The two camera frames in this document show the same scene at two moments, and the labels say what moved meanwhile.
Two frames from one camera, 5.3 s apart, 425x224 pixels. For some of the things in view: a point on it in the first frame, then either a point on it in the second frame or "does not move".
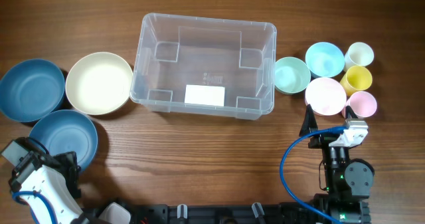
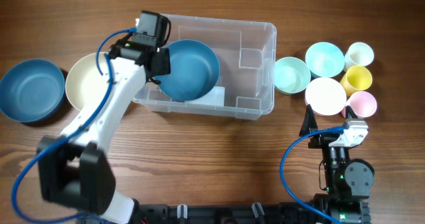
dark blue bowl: (31, 90) does not move
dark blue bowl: (64, 131) → (194, 70)
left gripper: (69, 159) → (166, 61)
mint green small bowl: (291, 75) does not move
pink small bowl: (326, 96) does not move
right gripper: (310, 124) does not move
